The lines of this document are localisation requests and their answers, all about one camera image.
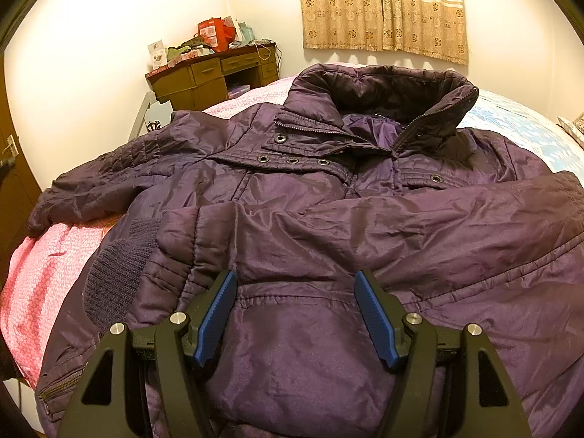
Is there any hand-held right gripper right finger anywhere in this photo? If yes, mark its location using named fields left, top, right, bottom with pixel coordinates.
left=355, top=269, right=533, bottom=438

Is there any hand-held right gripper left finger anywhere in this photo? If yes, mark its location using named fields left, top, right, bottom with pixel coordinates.
left=57, top=269, right=239, bottom=438

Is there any purple padded jacket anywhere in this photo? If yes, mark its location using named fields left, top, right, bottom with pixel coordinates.
left=26, top=64, right=584, bottom=438

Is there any pink patterned blanket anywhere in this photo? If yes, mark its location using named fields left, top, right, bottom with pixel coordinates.
left=0, top=75, right=320, bottom=389

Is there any white paper bag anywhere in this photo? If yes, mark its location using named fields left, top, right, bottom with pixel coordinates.
left=143, top=99, right=173, bottom=136

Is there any blue polka dot blanket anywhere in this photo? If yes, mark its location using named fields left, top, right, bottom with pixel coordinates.
left=456, top=89, right=584, bottom=175

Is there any green cloth pile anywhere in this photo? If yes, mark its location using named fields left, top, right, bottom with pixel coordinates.
left=166, top=40, right=216, bottom=63

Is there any white card box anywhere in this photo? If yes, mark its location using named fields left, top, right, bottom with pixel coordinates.
left=147, top=39, right=169, bottom=72

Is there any patterned pillow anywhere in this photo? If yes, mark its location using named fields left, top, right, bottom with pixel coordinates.
left=557, top=112, right=584, bottom=147

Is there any red bag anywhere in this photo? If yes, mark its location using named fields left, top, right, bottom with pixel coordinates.
left=197, top=18, right=236, bottom=54

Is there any wooden door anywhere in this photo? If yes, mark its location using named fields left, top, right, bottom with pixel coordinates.
left=0, top=93, right=45, bottom=195

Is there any pale green bag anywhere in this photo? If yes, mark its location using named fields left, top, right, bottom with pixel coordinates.
left=234, top=20, right=257, bottom=45

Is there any beige patterned curtain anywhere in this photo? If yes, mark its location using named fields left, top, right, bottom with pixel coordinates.
left=296, top=0, right=470, bottom=66

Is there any metal door handle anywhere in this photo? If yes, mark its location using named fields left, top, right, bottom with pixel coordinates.
left=1, top=134, right=20, bottom=167

